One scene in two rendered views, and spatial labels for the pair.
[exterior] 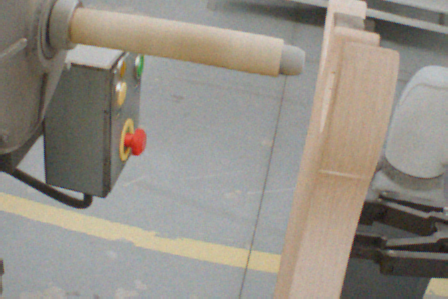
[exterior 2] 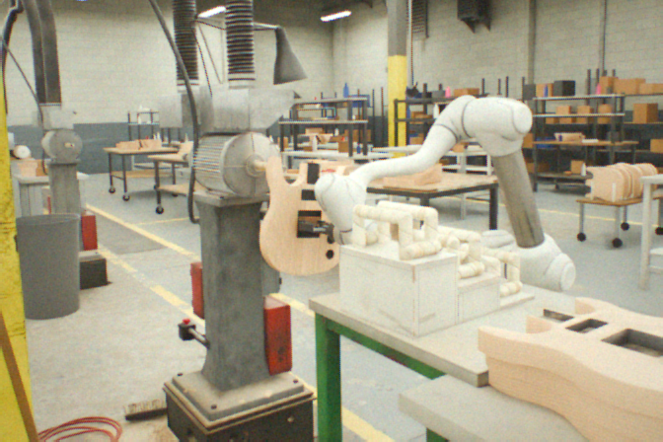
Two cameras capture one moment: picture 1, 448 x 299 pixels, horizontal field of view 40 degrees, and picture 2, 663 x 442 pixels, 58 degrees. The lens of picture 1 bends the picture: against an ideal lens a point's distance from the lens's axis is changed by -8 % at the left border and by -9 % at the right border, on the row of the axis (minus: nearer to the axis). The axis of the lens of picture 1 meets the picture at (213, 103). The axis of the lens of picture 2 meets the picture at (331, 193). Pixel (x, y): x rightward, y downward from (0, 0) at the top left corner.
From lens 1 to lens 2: 1.94 m
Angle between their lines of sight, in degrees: 51
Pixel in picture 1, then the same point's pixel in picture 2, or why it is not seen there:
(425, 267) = (308, 227)
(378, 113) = (270, 169)
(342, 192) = (273, 191)
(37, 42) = (246, 167)
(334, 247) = (273, 207)
